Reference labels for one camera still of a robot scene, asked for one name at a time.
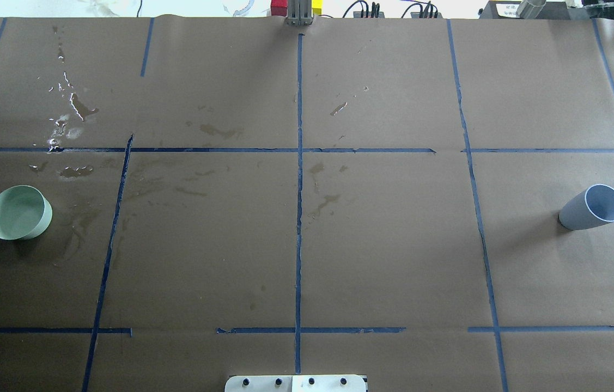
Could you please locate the light green bowl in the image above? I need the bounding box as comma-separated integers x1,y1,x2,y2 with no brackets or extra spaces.
0,185,53,241

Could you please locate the blue plastic cup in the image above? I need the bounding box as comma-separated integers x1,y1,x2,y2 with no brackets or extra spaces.
558,183,614,231

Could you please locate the red block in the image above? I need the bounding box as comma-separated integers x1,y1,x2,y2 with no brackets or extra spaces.
270,0,288,17

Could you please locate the yellow block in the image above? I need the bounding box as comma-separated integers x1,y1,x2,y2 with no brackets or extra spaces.
311,0,324,15

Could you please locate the metal cylinder weight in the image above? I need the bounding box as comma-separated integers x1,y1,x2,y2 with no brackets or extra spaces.
515,0,547,20

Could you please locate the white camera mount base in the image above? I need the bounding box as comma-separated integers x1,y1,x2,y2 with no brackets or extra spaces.
224,374,368,391

